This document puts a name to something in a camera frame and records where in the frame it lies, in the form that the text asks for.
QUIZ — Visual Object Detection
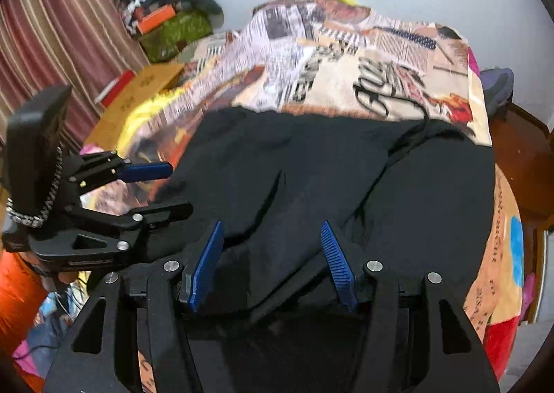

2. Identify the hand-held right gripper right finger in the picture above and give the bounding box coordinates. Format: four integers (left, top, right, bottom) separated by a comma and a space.
320, 220, 500, 393

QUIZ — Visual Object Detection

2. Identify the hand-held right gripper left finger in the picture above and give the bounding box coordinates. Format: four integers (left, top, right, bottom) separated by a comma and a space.
43, 220, 226, 393

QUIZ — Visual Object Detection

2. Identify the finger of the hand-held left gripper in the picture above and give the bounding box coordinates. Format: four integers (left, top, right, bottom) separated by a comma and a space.
65, 150, 174, 193
32, 201, 194, 260

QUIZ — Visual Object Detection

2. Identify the black zip hoodie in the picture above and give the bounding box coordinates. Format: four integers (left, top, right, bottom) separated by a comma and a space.
138, 107, 496, 393

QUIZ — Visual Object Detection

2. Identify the yellow cloth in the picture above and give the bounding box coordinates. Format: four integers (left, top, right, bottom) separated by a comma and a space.
117, 90, 182, 147

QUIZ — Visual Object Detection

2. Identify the small wooden table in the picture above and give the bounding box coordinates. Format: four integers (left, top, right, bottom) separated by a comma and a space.
84, 63, 185, 147

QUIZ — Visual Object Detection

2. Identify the red box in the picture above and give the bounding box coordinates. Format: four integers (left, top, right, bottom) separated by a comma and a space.
100, 70, 136, 108

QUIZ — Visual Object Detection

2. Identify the red striped curtain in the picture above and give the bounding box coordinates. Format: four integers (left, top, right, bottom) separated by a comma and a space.
0, 0, 150, 138

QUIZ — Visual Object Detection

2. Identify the green patterned bag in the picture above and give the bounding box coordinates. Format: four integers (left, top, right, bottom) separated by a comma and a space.
138, 12, 214, 64

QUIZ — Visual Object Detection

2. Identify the orange box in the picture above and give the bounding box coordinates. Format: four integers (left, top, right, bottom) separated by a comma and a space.
136, 4, 176, 34

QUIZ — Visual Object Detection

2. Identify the blue pink printed cloth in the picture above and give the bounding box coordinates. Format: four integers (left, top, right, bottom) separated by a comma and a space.
13, 285, 89, 376

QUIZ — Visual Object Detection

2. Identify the newspaper print blanket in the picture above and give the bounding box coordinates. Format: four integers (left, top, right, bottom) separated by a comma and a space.
82, 0, 524, 393

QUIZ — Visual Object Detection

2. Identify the grey purple backpack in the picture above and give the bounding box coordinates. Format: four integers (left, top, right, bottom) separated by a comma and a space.
478, 68, 516, 116

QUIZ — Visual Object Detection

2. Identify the beaded bracelet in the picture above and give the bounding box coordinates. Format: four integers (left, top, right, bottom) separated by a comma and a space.
6, 146, 63, 229

